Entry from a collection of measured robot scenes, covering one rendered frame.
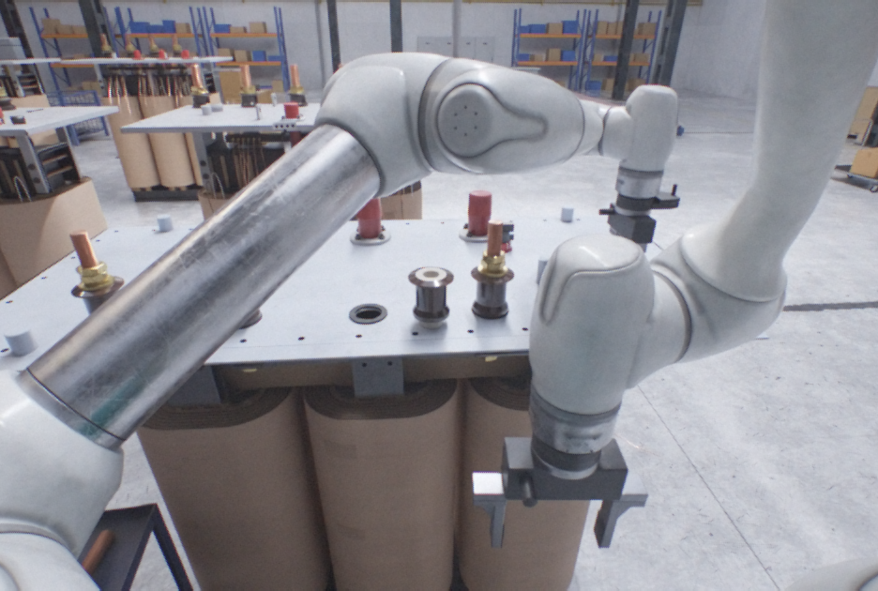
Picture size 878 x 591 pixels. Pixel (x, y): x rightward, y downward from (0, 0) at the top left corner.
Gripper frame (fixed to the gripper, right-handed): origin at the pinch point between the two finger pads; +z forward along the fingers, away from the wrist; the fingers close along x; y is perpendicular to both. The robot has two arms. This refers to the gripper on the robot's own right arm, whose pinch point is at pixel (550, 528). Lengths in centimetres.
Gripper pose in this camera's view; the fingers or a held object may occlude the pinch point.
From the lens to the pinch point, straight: 67.7
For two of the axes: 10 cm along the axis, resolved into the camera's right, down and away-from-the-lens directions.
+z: 0.0, 8.8, 4.8
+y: -0.1, 4.8, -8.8
